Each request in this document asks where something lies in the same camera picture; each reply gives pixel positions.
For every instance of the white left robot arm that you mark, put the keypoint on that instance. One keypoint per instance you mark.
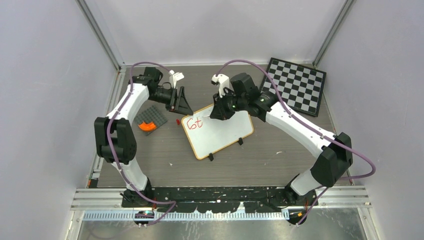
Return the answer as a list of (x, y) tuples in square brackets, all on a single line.
[(114, 137)]

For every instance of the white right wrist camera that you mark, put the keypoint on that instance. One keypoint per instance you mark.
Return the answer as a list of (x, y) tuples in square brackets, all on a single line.
[(223, 83)]

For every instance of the black white checkerboard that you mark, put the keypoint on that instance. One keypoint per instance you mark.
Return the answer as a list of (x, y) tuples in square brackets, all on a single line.
[(301, 87)]

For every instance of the white whiteboard orange frame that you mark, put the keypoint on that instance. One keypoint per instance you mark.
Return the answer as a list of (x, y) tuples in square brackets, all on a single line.
[(207, 136)]

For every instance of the grey studded building plate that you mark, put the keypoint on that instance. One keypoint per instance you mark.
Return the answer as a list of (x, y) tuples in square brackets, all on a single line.
[(151, 114)]

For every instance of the aluminium rail frame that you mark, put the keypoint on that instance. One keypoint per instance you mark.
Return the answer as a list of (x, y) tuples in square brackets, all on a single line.
[(104, 204)]

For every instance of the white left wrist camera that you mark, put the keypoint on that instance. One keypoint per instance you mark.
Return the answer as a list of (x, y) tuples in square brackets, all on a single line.
[(174, 77)]

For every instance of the orange curved block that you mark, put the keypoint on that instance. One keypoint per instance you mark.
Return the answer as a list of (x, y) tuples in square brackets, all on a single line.
[(147, 127)]

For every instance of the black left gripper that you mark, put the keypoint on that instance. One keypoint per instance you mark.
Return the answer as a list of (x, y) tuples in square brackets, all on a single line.
[(182, 106)]

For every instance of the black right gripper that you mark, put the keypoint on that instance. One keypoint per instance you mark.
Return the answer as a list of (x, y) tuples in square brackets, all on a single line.
[(219, 111)]

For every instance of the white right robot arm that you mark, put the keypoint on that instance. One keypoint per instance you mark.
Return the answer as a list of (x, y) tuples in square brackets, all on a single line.
[(240, 93)]

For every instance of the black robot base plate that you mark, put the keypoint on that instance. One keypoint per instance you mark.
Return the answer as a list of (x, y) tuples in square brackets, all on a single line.
[(229, 199)]

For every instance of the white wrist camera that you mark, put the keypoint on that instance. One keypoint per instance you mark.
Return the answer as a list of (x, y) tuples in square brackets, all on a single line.
[(223, 83), (174, 77)]

